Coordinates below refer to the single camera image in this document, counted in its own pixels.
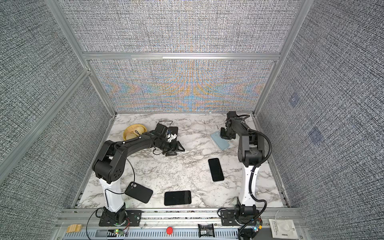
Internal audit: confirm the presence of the light blue phone case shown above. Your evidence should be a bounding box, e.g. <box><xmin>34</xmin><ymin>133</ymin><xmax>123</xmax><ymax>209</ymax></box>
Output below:
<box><xmin>211</xmin><ymin>131</ymin><xmax>230</xmax><ymax>151</ymax></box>

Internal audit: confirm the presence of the small black electronics box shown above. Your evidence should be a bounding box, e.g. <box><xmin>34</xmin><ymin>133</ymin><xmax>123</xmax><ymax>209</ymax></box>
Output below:
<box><xmin>198</xmin><ymin>224</ymin><xmax>216</xmax><ymax>238</ymax></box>

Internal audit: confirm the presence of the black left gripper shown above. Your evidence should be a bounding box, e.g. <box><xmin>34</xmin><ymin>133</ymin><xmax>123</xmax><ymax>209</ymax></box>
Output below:
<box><xmin>158</xmin><ymin>139</ymin><xmax>186</xmax><ymax>157</ymax></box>

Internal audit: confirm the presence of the yellow bamboo steamer basket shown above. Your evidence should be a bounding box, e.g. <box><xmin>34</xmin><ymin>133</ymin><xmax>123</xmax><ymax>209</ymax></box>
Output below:
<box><xmin>123</xmin><ymin>124</ymin><xmax>148</xmax><ymax>141</ymax></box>

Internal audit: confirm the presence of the black phone right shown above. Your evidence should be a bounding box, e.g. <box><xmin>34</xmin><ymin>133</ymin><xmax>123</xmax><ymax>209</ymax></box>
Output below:
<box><xmin>208</xmin><ymin>158</ymin><xmax>225</xmax><ymax>182</ymax></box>

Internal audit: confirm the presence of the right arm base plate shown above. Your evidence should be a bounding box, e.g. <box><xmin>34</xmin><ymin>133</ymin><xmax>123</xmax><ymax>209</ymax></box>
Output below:
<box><xmin>217</xmin><ymin>208</ymin><xmax>261</xmax><ymax>227</ymax></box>

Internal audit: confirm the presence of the black phone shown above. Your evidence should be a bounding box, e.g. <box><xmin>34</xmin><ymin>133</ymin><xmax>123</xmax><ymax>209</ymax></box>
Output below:
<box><xmin>164</xmin><ymin>191</ymin><xmax>192</xmax><ymax>206</ymax></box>
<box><xmin>208</xmin><ymin>158</ymin><xmax>225</xmax><ymax>182</ymax></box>

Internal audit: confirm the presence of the aluminium front rail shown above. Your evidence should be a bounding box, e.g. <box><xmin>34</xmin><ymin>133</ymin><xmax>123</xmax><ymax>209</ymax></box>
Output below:
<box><xmin>51</xmin><ymin>208</ymin><xmax>311</xmax><ymax>240</ymax></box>

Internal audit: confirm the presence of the wooden clips stack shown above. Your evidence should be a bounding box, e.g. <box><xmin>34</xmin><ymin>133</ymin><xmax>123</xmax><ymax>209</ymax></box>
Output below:
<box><xmin>66</xmin><ymin>224</ymin><xmax>83</xmax><ymax>233</ymax></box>

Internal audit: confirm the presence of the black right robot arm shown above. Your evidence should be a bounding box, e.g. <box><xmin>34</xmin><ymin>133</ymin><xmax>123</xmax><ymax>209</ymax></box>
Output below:
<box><xmin>220</xmin><ymin>111</ymin><xmax>272</xmax><ymax>225</ymax></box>

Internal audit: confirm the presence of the black phone front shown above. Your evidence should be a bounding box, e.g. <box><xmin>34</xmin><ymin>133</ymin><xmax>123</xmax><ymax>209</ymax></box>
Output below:
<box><xmin>164</xmin><ymin>191</ymin><xmax>192</xmax><ymax>206</ymax></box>

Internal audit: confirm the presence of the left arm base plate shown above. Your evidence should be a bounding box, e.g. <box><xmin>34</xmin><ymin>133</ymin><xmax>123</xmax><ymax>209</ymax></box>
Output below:
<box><xmin>99</xmin><ymin>210</ymin><xmax>143</xmax><ymax>227</ymax></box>

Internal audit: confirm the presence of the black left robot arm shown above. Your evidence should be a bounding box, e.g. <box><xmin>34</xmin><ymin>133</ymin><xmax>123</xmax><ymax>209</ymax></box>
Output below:
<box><xmin>92</xmin><ymin>133</ymin><xmax>185</xmax><ymax>213</ymax></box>

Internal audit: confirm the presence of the black phone case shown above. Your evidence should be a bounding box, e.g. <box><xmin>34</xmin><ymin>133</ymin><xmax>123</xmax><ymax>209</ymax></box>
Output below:
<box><xmin>125</xmin><ymin>182</ymin><xmax>154</xmax><ymax>204</ymax></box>
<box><xmin>168</xmin><ymin>127</ymin><xmax>179</xmax><ymax>135</ymax></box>

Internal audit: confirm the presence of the red emergency button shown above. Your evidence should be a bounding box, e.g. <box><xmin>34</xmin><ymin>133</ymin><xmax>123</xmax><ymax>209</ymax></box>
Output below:
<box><xmin>166</xmin><ymin>227</ymin><xmax>174</xmax><ymax>235</ymax></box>

